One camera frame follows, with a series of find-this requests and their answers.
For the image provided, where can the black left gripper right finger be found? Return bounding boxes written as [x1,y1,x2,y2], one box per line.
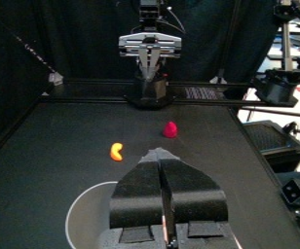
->
[155,147,230,226]

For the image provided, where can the striped vent label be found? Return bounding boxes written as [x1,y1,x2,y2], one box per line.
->
[183,86,220,101]

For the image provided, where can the grey metal upright post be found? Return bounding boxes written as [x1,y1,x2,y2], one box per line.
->
[279,18,294,71]

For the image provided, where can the black camera mount box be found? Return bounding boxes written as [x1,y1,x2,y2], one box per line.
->
[278,177,300,231]

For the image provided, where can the black aluminium frame rail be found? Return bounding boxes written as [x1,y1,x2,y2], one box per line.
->
[39,78,298,108]

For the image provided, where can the red toy strawberry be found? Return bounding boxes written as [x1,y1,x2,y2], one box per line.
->
[161,121,179,139]

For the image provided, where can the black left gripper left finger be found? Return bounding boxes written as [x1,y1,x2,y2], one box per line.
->
[108,148,165,230]

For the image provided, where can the white corner bracket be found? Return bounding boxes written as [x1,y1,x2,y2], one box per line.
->
[47,71,65,87]
[208,75,227,86]

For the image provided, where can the orange toy tangerine slice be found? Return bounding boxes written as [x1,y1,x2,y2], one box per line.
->
[108,142,124,162]

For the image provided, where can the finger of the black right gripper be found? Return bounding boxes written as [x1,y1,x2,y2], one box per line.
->
[136,45,151,80]
[148,45,163,81]

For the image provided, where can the black cloth curtain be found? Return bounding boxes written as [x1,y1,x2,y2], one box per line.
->
[0,0,283,154]

